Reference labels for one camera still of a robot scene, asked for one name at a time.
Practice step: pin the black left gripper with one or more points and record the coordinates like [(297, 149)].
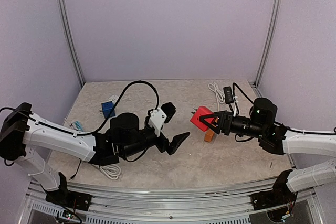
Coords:
[(164, 146)]

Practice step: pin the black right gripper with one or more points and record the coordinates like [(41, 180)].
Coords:
[(224, 121)]

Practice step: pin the red cube socket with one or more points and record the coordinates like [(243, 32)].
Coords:
[(202, 118)]

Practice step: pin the orange USB socket block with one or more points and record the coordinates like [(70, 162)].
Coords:
[(209, 136)]

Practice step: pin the white plug adapter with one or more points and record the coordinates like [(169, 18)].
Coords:
[(114, 98)]

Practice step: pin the blue cube socket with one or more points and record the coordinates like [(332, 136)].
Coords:
[(107, 109)]

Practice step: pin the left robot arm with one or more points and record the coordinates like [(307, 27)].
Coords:
[(117, 138)]

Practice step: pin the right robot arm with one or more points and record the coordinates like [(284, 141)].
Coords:
[(273, 137)]

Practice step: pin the teal power strip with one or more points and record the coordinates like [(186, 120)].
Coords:
[(77, 126)]

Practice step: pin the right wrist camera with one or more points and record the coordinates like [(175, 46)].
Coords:
[(229, 99)]

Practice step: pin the right aluminium corner post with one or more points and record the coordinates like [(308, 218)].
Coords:
[(268, 42)]

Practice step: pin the aluminium corner post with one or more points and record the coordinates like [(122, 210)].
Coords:
[(268, 42), (70, 42)]

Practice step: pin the aluminium front rail frame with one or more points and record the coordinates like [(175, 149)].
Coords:
[(195, 205)]

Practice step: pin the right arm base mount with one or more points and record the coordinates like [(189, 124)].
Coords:
[(279, 194)]

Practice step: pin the black charger with thin cable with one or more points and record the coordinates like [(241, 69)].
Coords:
[(76, 172)]

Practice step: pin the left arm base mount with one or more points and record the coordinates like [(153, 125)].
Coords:
[(64, 197)]

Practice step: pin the left aluminium corner post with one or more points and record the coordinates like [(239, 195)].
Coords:
[(70, 42)]

